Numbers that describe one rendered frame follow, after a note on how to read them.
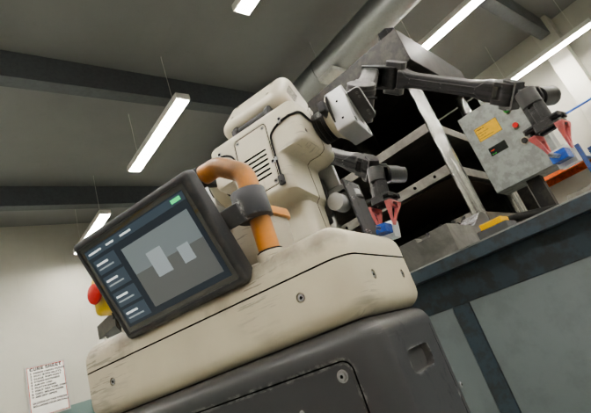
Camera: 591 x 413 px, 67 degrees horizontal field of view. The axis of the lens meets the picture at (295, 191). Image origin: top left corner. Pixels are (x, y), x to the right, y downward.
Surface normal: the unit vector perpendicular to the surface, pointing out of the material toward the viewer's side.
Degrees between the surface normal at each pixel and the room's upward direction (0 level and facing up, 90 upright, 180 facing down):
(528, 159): 90
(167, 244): 115
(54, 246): 90
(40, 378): 90
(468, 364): 90
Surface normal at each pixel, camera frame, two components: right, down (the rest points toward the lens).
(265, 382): -0.51, -0.15
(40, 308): 0.58, -0.48
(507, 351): -0.67, -0.05
